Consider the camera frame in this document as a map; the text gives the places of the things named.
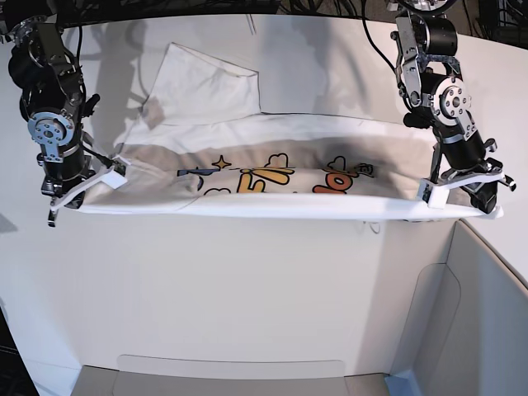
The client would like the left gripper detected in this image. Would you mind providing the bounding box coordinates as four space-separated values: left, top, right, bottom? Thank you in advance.
431 139 516 215

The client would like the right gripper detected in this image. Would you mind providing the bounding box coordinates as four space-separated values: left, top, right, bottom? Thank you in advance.
40 131 133 228

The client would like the white t-shirt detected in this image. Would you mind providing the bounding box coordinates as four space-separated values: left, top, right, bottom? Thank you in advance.
81 44 500 219

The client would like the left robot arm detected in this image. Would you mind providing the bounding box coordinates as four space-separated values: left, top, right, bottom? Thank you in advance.
387 1 516 215

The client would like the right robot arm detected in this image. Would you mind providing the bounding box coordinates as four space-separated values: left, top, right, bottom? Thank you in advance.
3 15 127 227

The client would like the beige chair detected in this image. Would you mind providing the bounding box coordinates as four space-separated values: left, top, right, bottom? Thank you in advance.
69 216 527 395

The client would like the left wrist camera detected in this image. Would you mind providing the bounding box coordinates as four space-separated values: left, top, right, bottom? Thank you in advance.
416 179 450 210

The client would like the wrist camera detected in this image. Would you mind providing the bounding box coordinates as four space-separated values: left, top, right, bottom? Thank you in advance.
101 156 130 190
416 179 450 210

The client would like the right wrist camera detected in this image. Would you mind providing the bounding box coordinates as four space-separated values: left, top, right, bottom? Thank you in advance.
101 156 130 190

